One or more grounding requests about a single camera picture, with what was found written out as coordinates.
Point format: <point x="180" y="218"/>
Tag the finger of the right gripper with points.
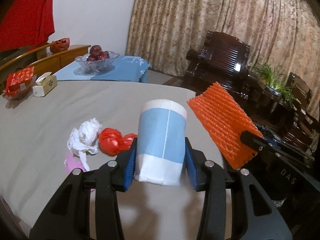
<point x="271" y="139"/>

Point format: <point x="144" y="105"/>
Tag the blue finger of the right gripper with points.
<point x="253" y="141"/>

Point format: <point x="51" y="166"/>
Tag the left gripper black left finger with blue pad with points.
<point x="66" y="216"/>

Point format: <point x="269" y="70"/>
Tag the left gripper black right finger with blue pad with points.
<point x="234" y="194"/>

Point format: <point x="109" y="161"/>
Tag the orange foam fruit net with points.
<point x="224" y="120"/>

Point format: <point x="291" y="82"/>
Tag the blue white paper cup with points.
<point x="161" y="143"/>

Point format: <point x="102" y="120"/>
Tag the pink face mask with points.
<point x="72" y="162"/>

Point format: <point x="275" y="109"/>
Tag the white tissue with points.
<point x="83" y="141"/>

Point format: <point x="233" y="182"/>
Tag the red plastic bag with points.
<point x="112" y="142"/>

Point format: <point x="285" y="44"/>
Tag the black lined trash bin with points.
<point x="267" y="134"/>

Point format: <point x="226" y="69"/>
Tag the dark wooden armchair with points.
<point x="301" y="124"/>
<point x="222" y="59"/>

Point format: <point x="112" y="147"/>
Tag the dark wooden side table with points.
<point x="270" y="109"/>

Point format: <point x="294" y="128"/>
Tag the green potted plant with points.
<point x="273" y="79"/>

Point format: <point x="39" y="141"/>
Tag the grey tablecloth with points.
<point x="34" y="136"/>

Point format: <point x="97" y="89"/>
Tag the beige patterned curtain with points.
<point x="284" y="33"/>

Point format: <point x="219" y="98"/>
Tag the light blue tablecloth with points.
<point x="124" y="68"/>

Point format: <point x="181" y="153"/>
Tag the beige tissue box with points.
<point x="44" y="84"/>

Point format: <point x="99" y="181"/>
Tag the glass candy dish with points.
<point x="22" y="90"/>

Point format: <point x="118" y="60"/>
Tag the red candy packet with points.
<point x="15" y="79"/>

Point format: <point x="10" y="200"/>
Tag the glass fruit bowl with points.
<point x="97" y="67"/>

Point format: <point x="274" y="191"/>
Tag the red apples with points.
<point x="96" y="54"/>

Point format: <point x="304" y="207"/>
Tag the red pumpkin ornament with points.
<point x="59" y="45"/>

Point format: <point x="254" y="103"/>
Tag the red cloth cover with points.
<point x="27" y="23"/>

